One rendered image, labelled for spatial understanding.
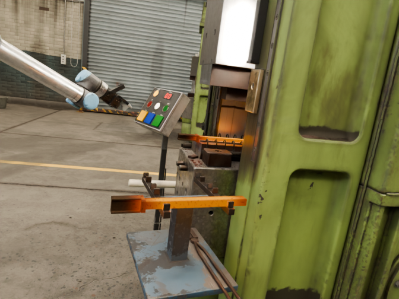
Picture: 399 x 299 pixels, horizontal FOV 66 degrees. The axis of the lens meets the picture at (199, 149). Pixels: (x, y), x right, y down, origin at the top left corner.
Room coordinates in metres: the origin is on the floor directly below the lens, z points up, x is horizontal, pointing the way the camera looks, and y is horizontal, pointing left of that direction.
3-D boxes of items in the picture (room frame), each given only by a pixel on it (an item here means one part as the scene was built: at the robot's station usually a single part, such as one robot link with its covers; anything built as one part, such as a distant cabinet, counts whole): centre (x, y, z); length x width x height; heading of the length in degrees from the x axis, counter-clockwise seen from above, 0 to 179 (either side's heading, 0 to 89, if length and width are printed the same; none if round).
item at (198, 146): (1.61, -0.18, 0.96); 0.42 x 0.20 x 0.09; 105
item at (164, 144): (2.07, 0.24, 0.54); 0.04 x 0.04 x 1.08; 15
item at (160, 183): (1.86, 0.20, 0.62); 0.44 x 0.05 x 0.05; 105
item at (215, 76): (1.61, -0.18, 1.32); 0.42 x 0.20 x 0.10; 105
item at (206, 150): (1.40, -0.09, 0.95); 0.12 x 0.08 x 0.06; 105
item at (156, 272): (1.01, 0.03, 0.65); 0.40 x 0.30 x 0.02; 23
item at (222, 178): (1.56, -0.21, 0.69); 0.56 x 0.38 x 0.45; 105
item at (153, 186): (1.01, 0.03, 0.92); 0.23 x 0.06 x 0.02; 113
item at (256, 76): (1.28, -0.19, 1.27); 0.09 x 0.02 x 0.17; 15
